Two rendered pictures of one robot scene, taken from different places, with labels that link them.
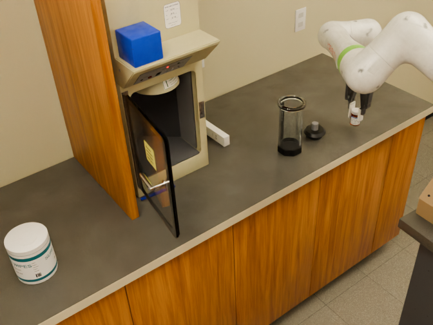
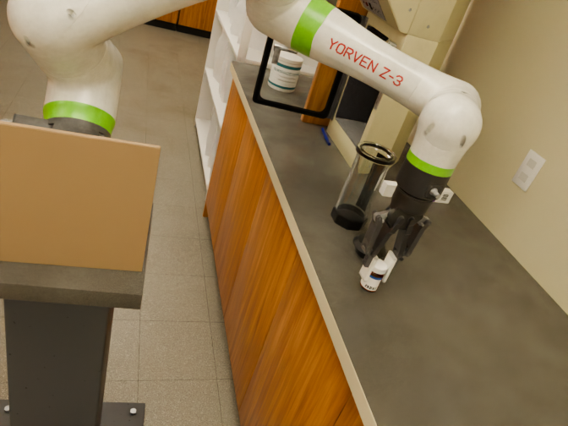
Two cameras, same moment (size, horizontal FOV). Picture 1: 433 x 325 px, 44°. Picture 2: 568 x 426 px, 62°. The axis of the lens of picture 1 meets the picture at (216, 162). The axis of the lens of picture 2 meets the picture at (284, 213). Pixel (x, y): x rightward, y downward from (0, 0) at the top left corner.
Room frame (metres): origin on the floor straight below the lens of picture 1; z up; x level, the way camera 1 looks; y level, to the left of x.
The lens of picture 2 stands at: (1.82, -1.48, 1.61)
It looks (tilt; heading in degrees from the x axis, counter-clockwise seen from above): 31 degrees down; 102
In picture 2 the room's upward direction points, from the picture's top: 18 degrees clockwise
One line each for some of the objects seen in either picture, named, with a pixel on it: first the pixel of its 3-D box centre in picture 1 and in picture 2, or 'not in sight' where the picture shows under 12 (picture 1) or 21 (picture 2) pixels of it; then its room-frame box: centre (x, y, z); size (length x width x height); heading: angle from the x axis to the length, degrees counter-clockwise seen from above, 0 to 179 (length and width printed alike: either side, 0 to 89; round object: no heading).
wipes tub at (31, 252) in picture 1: (31, 253); not in sight; (1.18, 0.59, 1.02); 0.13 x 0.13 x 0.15
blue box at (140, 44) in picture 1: (139, 44); not in sight; (1.49, 0.21, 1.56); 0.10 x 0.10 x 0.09; 35
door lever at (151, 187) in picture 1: (152, 180); not in sight; (1.28, 0.20, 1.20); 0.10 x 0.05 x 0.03; 27
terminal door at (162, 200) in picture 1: (151, 167); (304, 59); (1.36, 0.21, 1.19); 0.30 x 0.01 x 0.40; 27
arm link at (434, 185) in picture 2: not in sight; (423, 178); (1.87, -0.60, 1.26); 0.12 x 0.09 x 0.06; 127
